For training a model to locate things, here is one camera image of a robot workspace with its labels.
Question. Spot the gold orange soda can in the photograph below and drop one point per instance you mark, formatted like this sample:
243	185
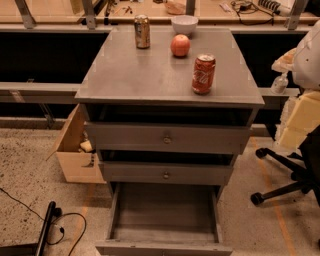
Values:
142	31

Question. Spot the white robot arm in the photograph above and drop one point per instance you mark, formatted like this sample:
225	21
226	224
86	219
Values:
306	62

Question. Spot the red cola can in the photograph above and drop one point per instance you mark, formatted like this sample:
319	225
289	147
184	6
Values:
203	73

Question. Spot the grey drawer cabinet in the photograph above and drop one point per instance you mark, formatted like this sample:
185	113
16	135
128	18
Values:
128	85

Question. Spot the top grey drawer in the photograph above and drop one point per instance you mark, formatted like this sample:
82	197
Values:
168	138

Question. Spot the yellow sponge in box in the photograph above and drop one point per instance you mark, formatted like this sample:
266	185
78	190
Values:
86	146

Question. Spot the red apple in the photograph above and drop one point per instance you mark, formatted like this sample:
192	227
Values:
180	45

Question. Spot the cardboard box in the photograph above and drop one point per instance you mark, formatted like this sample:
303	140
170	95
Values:
77	165

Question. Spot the open bottom grey drawer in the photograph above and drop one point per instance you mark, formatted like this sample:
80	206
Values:
163	220

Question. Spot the white bowl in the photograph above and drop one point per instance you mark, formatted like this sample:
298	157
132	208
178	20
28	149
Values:
184	24

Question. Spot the clear sanitizer bottle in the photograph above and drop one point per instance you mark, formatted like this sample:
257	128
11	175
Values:
279	84

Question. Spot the black office chair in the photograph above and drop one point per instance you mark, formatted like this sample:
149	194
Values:
305	178

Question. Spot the black floor stand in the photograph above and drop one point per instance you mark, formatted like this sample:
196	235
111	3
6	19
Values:
34	249

